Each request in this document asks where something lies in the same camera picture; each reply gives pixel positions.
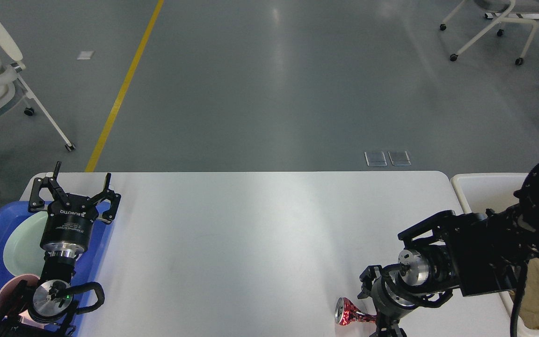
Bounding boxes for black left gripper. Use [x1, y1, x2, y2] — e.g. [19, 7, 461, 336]
[28, 161, 122, 256]

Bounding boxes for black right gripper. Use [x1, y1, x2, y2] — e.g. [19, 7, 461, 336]
[357, 265, 419, 337]

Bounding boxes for red foil wrapper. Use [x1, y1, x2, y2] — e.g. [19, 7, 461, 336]
[334, 297, 377, 326]

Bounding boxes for light green plate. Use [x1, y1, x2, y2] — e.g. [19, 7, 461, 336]
[3, 212, 49, 277]

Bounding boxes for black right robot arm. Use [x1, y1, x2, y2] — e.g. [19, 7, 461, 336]
[357, 163, 539, 337]

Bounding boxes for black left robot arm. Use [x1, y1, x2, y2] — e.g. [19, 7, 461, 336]
[0, 162, 121, 337]

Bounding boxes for beige plastic bin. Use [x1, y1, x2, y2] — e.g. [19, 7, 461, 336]
[451, 173, 539, 337]

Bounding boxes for white chair base bar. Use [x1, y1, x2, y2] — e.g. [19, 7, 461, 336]
[484, 13, 539, 21]

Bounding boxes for white wheeled chair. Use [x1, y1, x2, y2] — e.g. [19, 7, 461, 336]
[449, 0, 539, 66]

